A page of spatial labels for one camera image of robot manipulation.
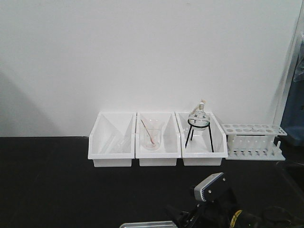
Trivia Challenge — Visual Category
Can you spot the silver metal tray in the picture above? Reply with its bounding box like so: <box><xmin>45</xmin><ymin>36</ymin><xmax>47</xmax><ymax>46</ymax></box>
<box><xmin>119</xmin><ymin>221</ymin><xmax>177</xmax><ymax>228</ymax></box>

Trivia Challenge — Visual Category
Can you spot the blue pegboard drying rack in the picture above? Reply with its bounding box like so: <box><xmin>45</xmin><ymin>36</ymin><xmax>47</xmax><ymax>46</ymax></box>
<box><xmin>281</xmin><ymin>41</ymin><xmax>304</xmax><ymax>147</ymax></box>

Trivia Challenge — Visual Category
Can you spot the small glass beaker in bin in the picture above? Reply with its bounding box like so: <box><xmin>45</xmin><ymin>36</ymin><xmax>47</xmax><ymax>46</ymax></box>
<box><xmin>141</xmin><ymin>119</ymin><xmax>164</xmax><ymax>151</ymax></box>

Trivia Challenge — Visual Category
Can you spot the glass alcohol lamp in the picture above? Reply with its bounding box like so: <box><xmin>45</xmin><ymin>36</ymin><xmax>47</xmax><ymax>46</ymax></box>
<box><xmin>188</xmin><ymin>99</ymin><xmax>210</xmax><ymax>131</ymax></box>

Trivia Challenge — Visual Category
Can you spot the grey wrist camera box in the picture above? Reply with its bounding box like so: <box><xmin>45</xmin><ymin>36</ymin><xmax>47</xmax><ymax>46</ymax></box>
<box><xmin>194</xmin><ymin>172</ymin><xmax>227</xmax><ymax>202</ymax></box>

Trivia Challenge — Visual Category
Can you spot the wooden stirring stick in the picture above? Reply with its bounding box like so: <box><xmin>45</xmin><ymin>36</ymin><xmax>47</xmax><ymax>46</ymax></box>
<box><xmin>141</xmin><ymin>119</ymin><xmax>155</xmax><ymax>145</ymax></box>

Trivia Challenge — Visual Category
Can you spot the right white storage bin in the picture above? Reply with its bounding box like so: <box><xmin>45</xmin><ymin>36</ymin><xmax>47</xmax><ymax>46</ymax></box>
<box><xmin>175</xmin><ymin>111</ymin><xmax>228</xmax><ymax>166</ymax></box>

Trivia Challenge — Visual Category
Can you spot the black bench sink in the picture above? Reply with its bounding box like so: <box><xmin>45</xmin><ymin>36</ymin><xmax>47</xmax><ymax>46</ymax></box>
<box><xmin>276</xmin><ymin>161</ymin><xmax>304</xmax><ymax>192</ymax></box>

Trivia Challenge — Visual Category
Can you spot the black tripod stand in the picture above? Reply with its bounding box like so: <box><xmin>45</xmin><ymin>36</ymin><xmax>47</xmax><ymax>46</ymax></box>
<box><xmin>185</xmin><ymin>120</ymin><xmax>214</xmax><ymax>152</ymax></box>

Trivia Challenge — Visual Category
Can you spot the left white storage bin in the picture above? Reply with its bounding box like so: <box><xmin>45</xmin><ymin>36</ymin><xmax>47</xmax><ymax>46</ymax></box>
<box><xmin>88</xmin><ymin>112</ymin><xmax>136</xmax><ymax>168</ymax></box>

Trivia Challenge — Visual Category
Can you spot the middle white storage bin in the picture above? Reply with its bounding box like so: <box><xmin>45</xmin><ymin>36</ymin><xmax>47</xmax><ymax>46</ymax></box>
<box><xmin>135</xmin><ymin>112</ymin><xmax>181</xmax><ymax>167</ymax></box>

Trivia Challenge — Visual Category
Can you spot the white test tube rack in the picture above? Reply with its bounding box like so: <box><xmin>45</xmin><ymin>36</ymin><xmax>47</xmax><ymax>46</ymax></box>
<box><xmin>222</xmin><ymin>123</ymin><xmax>287</xmax><ymax>161</ymax></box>

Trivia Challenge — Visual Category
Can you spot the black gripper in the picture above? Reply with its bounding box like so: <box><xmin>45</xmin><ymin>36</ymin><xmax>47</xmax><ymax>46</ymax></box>
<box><xmin>166</xmin><ymin>185</ymin><xmax>263</xmax><ymax>228</ymax></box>

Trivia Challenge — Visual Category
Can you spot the clear glass beaker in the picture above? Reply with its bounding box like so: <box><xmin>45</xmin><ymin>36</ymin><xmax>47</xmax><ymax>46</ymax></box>
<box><xmin>262</xmin><ymin>207</ymin><xmax>297</xmax><ymax>228</ymax></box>

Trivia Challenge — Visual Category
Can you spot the white storage bin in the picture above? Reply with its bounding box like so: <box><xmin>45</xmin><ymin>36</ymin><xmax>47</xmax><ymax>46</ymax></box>
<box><xmin>175</xmin><ymin>111</ymin><xmax>228</xmax><ymax>166</ymax></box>
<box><xmin>135</xmin><ymin>112</ymin><xmax>181</xmax><ymax>167</ymax></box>
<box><xmin>88</xmin><ymin>112</ymin><xmax>136</xmax><ymax>168</ymax></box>

